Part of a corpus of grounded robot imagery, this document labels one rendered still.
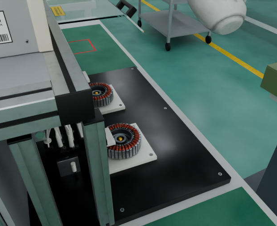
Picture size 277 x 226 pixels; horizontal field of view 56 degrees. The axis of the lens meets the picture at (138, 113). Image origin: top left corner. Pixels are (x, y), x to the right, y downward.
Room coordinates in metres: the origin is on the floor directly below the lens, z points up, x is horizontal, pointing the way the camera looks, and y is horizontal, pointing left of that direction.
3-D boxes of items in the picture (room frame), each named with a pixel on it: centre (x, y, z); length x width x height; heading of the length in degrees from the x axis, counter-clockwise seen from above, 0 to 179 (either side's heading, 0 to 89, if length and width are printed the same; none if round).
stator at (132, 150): (0.51, 0.05, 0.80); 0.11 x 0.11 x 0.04
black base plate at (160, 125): (0.62, 0.11, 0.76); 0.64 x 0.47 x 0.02; 22
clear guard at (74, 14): (0.81, 0.18, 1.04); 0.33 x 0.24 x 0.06; 112
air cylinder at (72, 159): (0.46, 0.18, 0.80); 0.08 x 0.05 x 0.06; 22
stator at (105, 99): (0.74, 0.14, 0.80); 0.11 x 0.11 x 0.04
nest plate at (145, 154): (0.51, 0.05, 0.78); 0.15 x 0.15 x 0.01; 22
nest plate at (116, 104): (0.74, 0.14, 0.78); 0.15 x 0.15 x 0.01; 22
